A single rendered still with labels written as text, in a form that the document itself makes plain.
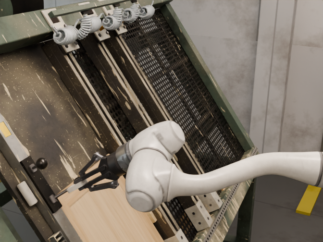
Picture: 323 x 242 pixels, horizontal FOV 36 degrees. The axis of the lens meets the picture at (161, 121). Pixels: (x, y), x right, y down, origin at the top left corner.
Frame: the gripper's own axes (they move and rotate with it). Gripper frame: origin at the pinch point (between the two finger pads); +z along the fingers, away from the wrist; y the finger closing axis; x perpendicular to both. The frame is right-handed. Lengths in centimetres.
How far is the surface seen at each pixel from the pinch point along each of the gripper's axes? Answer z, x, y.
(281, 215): 49, 266, 141
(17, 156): 11.4, -3.6, -18.0
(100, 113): 8, 47, -16
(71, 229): 11.5, -0.5, 12.1
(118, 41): 8, 94, -41
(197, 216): 11, 75, 49
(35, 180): 10.4, -3.3, -8.3
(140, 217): 14, 39, 29
